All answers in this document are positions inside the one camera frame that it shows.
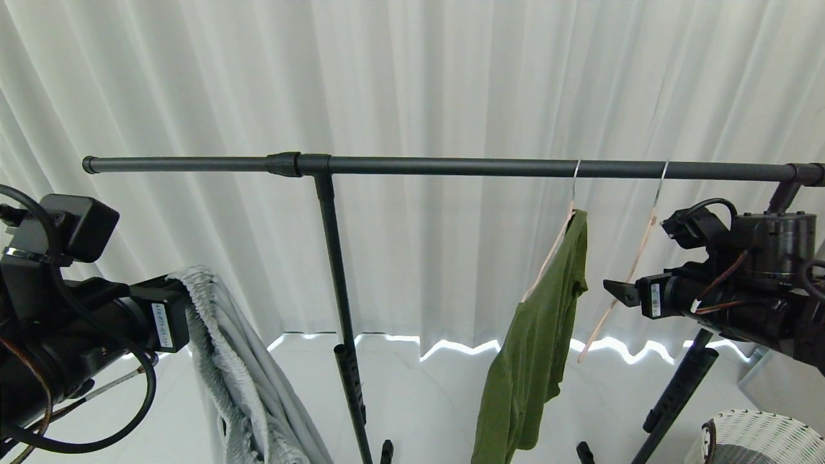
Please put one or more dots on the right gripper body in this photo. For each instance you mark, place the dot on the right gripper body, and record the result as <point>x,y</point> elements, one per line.
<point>728,309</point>

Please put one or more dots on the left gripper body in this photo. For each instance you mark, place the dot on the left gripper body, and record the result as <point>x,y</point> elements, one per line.
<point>64,348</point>

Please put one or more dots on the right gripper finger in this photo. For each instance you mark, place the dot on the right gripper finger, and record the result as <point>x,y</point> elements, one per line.
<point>624,293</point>

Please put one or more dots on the pink clothes hanger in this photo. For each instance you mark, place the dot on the pink clothes hanger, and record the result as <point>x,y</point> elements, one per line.
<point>546,258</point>
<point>596,327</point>

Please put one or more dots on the green printed shirt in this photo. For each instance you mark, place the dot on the green printed shirt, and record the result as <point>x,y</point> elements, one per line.
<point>535,361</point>

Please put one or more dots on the pale grey garment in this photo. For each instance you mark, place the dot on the pale grey garment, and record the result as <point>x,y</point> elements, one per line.
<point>251,386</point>

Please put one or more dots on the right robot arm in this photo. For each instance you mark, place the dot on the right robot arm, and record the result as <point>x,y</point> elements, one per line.
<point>773,245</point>

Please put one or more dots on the white laundry basket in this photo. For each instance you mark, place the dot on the white laundry basket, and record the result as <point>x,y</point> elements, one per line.
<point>760,432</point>

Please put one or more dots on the black clothes rack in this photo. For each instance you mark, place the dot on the black clothes rack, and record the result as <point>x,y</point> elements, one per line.
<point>451,166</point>

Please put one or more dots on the white curtain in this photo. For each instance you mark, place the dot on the white curtain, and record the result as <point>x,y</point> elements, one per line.
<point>387,77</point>

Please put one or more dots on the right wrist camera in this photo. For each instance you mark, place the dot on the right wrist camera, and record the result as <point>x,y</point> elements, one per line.
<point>693,229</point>

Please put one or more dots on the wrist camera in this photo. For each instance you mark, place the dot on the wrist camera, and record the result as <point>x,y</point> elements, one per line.
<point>693,229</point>
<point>84,225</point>

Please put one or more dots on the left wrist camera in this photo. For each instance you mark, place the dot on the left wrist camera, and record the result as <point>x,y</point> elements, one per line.
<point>84,225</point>

